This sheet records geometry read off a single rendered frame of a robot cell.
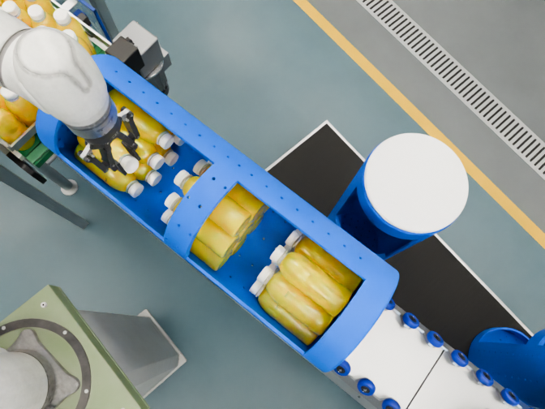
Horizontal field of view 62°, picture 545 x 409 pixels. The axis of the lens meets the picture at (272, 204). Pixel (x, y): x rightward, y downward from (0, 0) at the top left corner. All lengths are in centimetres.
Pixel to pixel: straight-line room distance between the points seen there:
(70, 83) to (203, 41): 197
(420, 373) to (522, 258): 135
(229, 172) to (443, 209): 58
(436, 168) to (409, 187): 9
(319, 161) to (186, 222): 127
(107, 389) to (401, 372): 72
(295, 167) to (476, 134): 102
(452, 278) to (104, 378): 156
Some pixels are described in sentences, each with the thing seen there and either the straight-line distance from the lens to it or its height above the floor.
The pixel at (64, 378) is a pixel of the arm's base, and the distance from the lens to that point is 115.
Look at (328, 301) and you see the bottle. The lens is 99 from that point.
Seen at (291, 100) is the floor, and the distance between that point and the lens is 245.
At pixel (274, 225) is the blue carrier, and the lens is 120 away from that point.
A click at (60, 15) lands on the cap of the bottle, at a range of 144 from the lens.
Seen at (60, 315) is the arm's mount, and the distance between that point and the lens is 117.
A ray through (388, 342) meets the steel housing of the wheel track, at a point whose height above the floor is 93.
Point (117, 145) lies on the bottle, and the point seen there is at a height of 117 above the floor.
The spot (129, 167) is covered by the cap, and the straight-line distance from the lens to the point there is 108.
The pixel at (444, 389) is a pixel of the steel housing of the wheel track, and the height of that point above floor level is 93.
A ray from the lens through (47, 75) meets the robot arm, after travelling 70.
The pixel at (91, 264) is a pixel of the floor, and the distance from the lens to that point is 230.
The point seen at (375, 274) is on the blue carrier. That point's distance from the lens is 98.
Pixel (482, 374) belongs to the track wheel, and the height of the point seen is 98.
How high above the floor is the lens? 215
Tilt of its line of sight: 74 degrees down
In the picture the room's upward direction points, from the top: 9 degrees clockwise
